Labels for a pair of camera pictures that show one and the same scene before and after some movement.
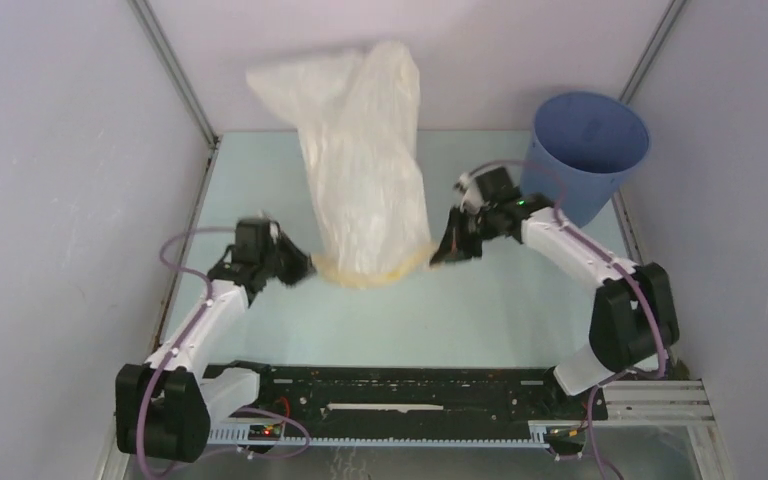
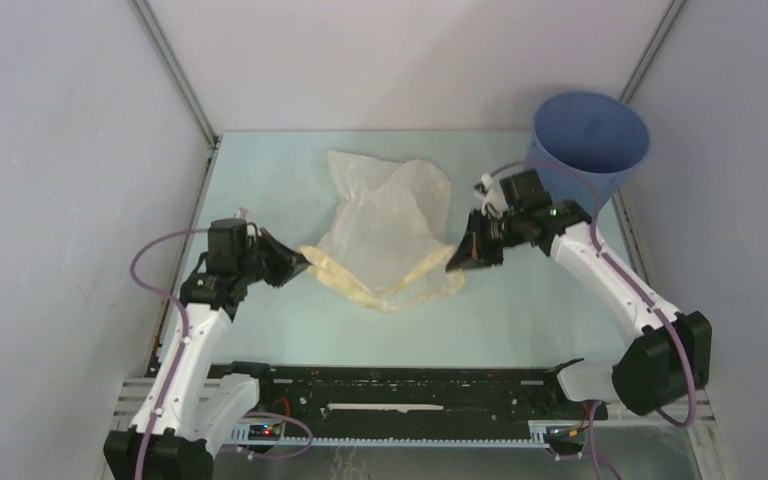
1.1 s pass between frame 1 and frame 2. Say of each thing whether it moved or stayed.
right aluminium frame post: stayed
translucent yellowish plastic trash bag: moved
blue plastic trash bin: stayed
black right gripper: moved
